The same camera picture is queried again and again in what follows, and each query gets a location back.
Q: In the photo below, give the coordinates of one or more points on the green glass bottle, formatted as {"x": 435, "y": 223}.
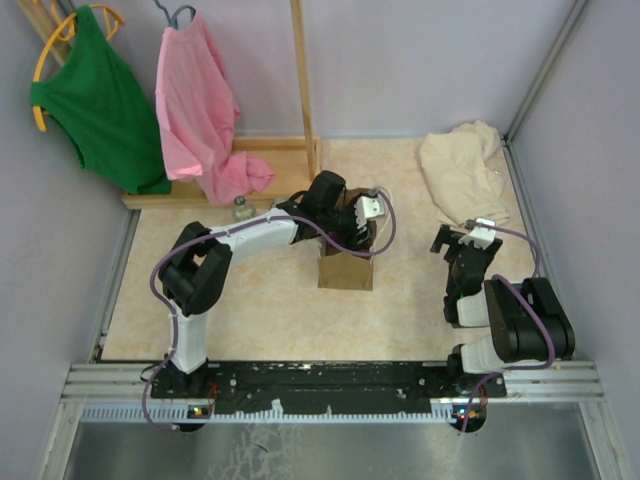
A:
{"x": 243, "y": 211}

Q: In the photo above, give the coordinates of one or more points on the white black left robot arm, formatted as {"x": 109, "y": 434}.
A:
{"x": 190, "y": 279}

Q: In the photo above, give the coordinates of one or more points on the green tank top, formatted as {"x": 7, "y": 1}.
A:
{"x": 96, "y": 100}

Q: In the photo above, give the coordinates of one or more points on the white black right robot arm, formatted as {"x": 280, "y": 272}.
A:
{"x": 527, "y": 325}

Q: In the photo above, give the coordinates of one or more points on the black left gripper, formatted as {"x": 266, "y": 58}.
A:
{"x": 347, "y": 239}

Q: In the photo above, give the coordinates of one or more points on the beige crumpled cloth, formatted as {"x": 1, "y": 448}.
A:
{"x": 457, "y": 175}

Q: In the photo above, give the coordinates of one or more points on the brown canvas bag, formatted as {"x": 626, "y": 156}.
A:
{"x": 343, "y": 271}

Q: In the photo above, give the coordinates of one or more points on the silver top purple can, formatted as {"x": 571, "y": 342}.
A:
{"x": 277, "y": 202}

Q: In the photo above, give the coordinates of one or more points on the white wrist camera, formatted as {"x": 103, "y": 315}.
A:
{"x": 480, "y": 233}
{"x": 368, "y": 208}

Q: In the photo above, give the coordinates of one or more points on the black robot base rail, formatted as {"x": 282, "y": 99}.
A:
{"x": 343, "y": 388}

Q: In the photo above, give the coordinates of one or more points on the grey clothes hanger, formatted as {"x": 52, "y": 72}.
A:
{"x": 172, "y": 18}

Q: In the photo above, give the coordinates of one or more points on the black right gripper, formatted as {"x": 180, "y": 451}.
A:
{"x": 447, "y": 236}

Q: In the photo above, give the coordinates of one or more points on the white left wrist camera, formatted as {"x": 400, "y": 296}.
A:
{"x": 368, "y": 208}

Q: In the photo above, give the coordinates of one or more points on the pink t-shirt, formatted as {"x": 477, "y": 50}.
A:
{"x": 197, "y": 113}

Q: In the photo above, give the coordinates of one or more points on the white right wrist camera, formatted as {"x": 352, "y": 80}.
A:
{"x": 480, "y": 233}

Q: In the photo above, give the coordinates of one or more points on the aluminium frame rail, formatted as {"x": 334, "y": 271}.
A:
{"x": 565, "y": 382}

